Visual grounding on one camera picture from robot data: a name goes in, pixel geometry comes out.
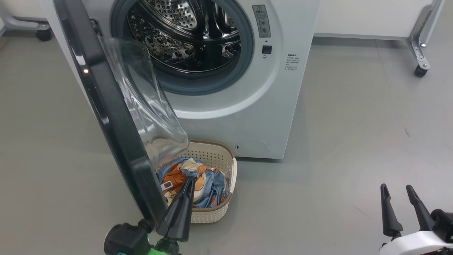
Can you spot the stainless steel washing machine drum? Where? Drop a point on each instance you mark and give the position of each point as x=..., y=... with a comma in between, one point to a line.
x=166, y=35

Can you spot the blue garment large orange print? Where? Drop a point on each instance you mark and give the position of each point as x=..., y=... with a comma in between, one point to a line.
x=177, y=175

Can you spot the grey warning label sticker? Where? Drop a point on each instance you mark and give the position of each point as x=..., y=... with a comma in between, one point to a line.
x=261, y=21

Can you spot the black square door lock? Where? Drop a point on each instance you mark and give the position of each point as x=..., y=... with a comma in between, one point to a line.
x=267, y=49

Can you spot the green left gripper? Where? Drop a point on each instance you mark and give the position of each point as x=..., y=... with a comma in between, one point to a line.
x=162, y=249

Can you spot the cream perforated laundry basket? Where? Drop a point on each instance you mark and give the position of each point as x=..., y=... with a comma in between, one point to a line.
x=216, y=212

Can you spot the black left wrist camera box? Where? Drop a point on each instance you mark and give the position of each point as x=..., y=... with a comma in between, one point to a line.
x=124, y=237

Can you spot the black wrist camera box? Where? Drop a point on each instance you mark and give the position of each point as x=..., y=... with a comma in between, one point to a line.
x=444, y=225
x=124, y=237

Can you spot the white front-load washing machine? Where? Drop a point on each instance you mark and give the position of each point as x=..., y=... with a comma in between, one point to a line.
x=247, y=106

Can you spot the round black glass washer door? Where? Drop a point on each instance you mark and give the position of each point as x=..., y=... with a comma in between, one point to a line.
x=116, y=124

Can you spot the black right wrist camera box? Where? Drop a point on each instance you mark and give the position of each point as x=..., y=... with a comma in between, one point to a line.
x=444, y=225

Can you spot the metal stand leg with caster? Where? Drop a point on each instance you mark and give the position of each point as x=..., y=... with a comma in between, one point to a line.
x=419, y=46
x=28, y=26

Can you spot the small printed text sticker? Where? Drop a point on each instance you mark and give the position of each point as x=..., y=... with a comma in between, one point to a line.
x=292, y=62

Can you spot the white partition panel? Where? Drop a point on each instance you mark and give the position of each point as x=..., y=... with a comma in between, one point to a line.
x=361, y=17

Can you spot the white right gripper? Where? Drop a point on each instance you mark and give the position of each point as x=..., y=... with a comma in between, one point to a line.
x=414, y=246

